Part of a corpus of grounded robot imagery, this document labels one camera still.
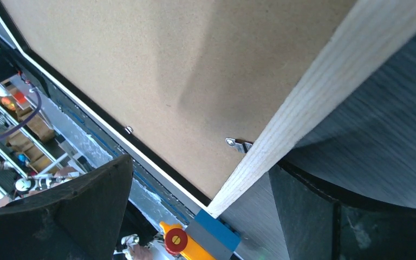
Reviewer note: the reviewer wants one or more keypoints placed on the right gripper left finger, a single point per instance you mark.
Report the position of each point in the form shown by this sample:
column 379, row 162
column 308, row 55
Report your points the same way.
column 79, row 219

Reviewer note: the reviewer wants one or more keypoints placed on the black picture frame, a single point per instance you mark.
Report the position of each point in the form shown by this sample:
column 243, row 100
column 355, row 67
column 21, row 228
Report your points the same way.
column 329, row 86

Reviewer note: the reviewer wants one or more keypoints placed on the metal frame retaining clip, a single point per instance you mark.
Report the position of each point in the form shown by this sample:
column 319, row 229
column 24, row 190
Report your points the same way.
column 240, row 145

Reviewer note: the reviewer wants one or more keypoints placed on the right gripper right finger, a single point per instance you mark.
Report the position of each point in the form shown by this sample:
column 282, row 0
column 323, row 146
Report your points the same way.
column 321, row 220

